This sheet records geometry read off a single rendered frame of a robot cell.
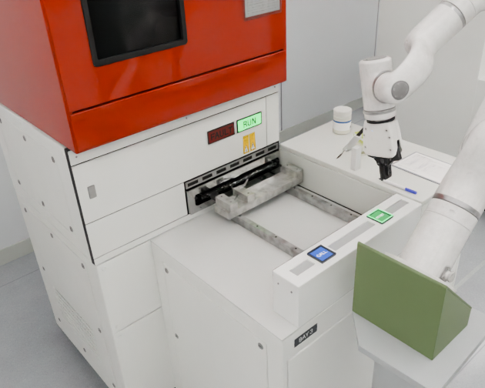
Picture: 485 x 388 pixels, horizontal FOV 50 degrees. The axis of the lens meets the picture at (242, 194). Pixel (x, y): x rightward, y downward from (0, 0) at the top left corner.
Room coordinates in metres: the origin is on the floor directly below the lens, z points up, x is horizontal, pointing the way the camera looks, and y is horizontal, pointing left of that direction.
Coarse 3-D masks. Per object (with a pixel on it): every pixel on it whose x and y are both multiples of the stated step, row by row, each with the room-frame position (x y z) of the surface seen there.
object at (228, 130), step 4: (232, 124) 1.68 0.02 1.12; (220, 128) 1.64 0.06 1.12; (224, 128) 1.65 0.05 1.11; (228, 128) 1.66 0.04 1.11; (232, 128) 1.68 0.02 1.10; (212, 132) 1.62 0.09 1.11; (216, 132) 1.63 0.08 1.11; (220, 132) 1.64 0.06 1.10; (224, 132) 1.65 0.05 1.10; (228, 132) 1.66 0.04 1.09; (232, 132) 1.67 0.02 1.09; (212, 136) 1.62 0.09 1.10; (216, 136) 1.63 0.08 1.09; (220, 136) 1.64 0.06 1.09; (224, 136) 1.65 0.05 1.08; (212, 140) 1.62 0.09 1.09; (216, 140) 1.63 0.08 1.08
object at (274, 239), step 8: (240, 216) 1.50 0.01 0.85; (240, 224) 1.48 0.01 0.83; (248, 224) 1.45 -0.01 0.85; (256, 224) 1.44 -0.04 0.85; (256, 232) 1.42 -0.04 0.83; (264, 232) 1.39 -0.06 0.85; (272, 232) 1.39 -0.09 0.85; (272, 240) 1.36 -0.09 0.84; (280, 240) 1.34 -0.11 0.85; (280, 248) 1.33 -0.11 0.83; (288, 248) 1.31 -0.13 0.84; (296, 248) 1.30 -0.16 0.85
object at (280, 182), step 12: (264, 180) 1.69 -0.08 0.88; (276, 180) 1.68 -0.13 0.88; (288, 180) 1.68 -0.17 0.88; (300, 180) 1.70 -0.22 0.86; (264, 192) 1.60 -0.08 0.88; (276, 192) 1.62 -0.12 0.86; (216, 204) 1.54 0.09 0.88; (240, 204) 1.53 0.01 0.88; (252, 204) 1.54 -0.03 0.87; (228, 216) 1.48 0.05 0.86
